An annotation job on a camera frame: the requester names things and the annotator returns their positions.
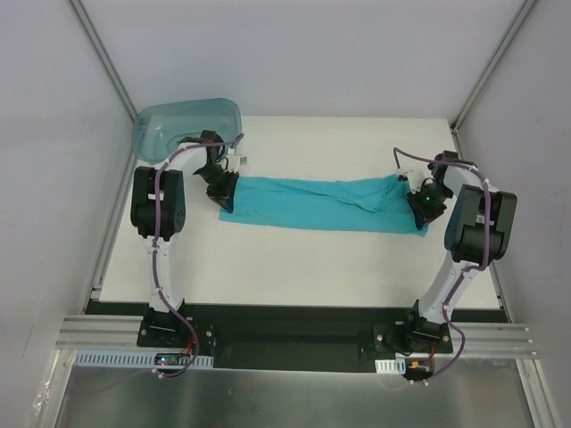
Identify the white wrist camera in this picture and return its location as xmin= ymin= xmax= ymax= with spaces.
xmin=226 ymin=153 xmax=248 ymax=173
xmin=396 ymin=169 xmax=426 ymax=191

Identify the translucent blue plastic bin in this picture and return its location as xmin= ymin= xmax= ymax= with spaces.
xmin=131 ymin=98 xmax=242 ymax=164

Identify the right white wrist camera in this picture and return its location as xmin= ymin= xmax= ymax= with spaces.
xmin=396 ymin=169 xmax=426 ymax=191

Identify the right aluminium frame post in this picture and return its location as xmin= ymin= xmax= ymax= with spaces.
xmin=450 ymin=0 xmax=540 ymax=135

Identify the teal t shirt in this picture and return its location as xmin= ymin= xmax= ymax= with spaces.
xmin=219 ymin=175 xmax=428 ymax=236

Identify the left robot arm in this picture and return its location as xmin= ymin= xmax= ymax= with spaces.
xmin=130 ymin=130 xmax=244 ymax=351

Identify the left aluminium frame post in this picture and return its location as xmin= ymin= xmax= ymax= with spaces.
xmin=67 ymin=0 xmax=137 ymax=122

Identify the right white cable duct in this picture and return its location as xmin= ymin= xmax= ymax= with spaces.
xmin=375 ymin=358 xmax=406 ymax=375

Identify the white cable duct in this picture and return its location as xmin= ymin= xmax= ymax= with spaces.
xmin=375 ymin=358 xmax=406 ymax=375
xmin=75 ymin=350 xmax=214 ymax=370

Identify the left white cable duct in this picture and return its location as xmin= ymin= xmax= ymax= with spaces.
xmin=75 ymin=350 xmax=214 ymax=370

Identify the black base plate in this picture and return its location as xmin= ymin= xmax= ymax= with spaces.
xmin=137 ymin=302 xmax=452 ymax=373

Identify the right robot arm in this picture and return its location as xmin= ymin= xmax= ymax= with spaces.
xmin=382 ymin=151 xmax=517 ymax=355

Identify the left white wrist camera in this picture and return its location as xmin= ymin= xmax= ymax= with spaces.
xmin=226 ymin=153 xmax=248 ymax=173

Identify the aluminium frame post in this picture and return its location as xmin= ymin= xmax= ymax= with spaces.
xmin=67 ymin=0 xmax=137 ymax=122
xmin=450 ymin=0 xmax=540 ymax=135

